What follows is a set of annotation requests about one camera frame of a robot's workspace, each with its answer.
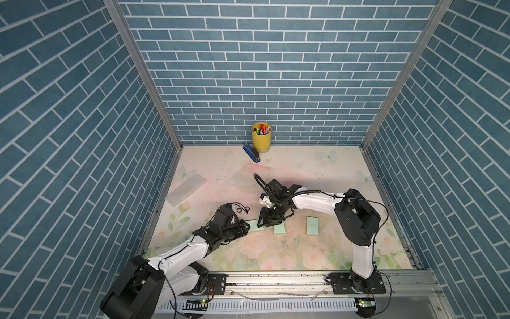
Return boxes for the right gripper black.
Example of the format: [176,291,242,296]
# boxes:
[255,201,286,227]

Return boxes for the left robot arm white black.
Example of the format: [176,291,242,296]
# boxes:
[100,203,250,318]

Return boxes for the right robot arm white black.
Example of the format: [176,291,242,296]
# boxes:
[254,174,381,293]

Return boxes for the blue stapler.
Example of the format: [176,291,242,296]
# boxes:
[243,144,260,163]

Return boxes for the yellow pen cup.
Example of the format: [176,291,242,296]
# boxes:
[251,122,272,153]

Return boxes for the markers in cup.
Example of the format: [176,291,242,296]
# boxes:
[252,124,271,136]

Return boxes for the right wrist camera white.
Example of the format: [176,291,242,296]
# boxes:
[259,193,273,207]

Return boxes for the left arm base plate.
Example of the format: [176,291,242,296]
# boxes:
[190,273,228,296]

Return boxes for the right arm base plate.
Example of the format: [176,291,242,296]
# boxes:
[324,271,386,295]

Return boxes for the aluminium front rail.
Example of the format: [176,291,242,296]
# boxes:
[151,270,454,318]

